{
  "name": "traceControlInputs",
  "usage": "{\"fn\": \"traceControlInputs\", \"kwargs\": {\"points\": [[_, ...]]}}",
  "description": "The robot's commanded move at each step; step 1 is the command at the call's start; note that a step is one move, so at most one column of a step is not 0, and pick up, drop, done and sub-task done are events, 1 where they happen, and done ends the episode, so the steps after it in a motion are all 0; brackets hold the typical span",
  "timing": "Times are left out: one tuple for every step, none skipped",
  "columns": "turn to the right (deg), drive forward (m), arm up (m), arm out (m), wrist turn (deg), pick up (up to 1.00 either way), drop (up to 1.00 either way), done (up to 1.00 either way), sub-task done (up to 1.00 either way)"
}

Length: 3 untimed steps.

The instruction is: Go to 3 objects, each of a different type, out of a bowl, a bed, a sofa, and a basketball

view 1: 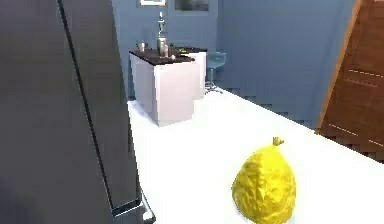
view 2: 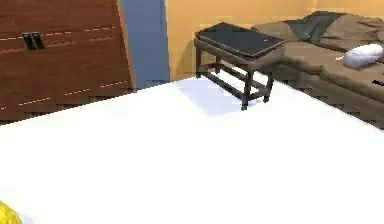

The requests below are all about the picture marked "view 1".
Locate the white cabinet with dark top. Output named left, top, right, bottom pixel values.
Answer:
left=128, top=46, right=208, bottom=128

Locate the blue bar stool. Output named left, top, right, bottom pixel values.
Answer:
left=204, top=51, right=227, bottom=95

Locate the tall silver bottle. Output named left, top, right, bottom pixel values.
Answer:
left=156, top=11, right=168, bottom=58

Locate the dark window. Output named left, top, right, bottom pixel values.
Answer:
left=174, top=0, right=210, bottom=12

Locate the dark grey fridge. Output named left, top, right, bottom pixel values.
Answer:
left=0, top=0, right=143, bottom=224

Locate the brown wooden door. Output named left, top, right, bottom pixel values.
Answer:
left=315, top=0, right=384, bottom=163

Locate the black fridge handle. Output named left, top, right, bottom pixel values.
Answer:
left=140, top=190, right=157, bottom=224

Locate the framed wall picture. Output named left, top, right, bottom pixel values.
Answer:
left=139, top=0, right=167, bottom=7

